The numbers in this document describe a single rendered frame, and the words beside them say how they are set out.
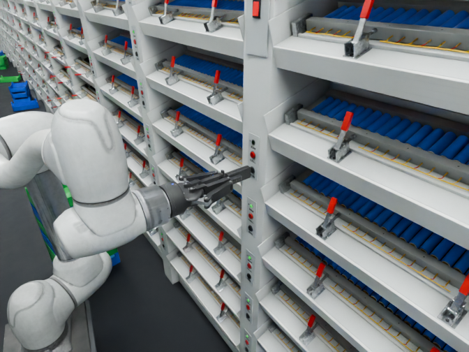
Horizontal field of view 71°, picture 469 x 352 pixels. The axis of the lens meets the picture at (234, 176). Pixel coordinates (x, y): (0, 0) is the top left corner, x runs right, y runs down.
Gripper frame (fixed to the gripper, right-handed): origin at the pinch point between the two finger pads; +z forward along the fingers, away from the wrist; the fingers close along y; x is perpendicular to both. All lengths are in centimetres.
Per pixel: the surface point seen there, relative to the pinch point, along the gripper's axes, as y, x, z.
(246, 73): -3.5, 23.5, 4.9
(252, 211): 0.4, -13.0, 4.7
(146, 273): -81, -100, -3
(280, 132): 6.8, 12.0, 6.8
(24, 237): -158, -100, -55
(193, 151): -32.0, -7.4, 5.3
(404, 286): 41.3, -6.8, 7.0
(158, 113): -65, -4, 8
